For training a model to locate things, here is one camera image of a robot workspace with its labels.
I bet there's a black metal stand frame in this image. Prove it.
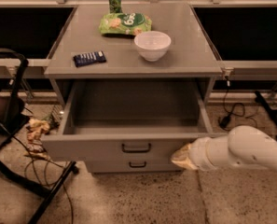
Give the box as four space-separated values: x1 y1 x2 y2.
0 48 77 224

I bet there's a black power adapter cable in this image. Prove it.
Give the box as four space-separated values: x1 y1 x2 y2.
217 75 259 132

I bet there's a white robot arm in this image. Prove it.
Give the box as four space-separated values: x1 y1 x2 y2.
171 126 277 173

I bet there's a grey drawer cabinet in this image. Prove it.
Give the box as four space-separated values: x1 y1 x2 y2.
46 1 221 163

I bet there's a grey top drawer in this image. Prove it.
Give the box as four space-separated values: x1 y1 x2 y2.
43 78 222 161

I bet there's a grey drawer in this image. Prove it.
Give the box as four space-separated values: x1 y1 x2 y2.
85 161 182 174
43 78 222 161

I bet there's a black top drawer handle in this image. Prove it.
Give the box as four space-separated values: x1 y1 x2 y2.
121 143 152 153

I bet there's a black chair leg right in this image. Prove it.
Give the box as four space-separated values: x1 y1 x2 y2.
254 90 277 143

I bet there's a black drawer handle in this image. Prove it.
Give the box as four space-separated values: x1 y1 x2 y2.
121 143 152 153
129 161 146 168

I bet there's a brown snack bag on floor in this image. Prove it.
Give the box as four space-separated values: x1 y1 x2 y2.
25 119 50 160

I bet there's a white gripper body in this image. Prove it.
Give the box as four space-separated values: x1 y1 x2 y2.
171 137 214 171

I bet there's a black floor cable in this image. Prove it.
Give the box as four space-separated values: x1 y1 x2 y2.
12 133 75 224

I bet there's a green chip bag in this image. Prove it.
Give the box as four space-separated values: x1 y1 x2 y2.
99 13 152 35

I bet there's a white ceramic bowl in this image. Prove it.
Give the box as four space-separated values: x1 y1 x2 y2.
134 31 172 62

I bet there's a dark blue snack bar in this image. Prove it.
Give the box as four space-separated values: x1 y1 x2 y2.
73 51 106 67

